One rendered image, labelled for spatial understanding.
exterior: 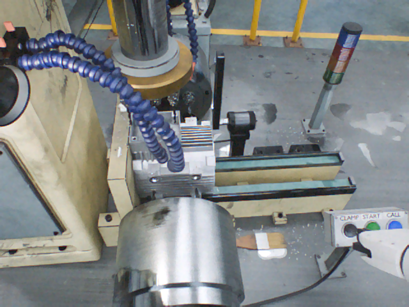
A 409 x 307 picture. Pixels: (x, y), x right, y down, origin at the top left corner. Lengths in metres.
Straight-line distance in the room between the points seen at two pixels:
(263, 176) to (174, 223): 0.50
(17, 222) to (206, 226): 0.42
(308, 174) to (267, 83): 0.55
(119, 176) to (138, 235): 0.14
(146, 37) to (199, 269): 0.40
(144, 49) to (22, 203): 0.39
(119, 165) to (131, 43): 0.26
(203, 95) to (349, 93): 0.76
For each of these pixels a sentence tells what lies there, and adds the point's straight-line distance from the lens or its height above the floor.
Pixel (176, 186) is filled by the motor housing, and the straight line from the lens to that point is 0.83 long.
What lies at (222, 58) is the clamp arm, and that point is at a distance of 0.83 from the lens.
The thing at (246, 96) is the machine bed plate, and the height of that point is 0.80.
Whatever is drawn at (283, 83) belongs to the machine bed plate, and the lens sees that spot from 1.52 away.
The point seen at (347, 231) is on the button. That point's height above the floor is 1.07.
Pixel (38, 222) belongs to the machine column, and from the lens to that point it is 0.82.
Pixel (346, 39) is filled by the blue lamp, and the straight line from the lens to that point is 1.10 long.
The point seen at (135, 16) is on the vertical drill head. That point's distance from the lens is 0.58.
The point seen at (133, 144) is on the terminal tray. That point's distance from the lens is 0.77.
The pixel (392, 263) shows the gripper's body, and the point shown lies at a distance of 0.59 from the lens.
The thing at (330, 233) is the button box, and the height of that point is 1.05.
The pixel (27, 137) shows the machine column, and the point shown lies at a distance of 0.60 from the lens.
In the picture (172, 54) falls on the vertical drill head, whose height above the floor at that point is 1.36.
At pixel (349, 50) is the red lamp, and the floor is 1.16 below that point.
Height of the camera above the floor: 1.70
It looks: 50 degrees down
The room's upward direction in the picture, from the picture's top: 2 degrees clockwise
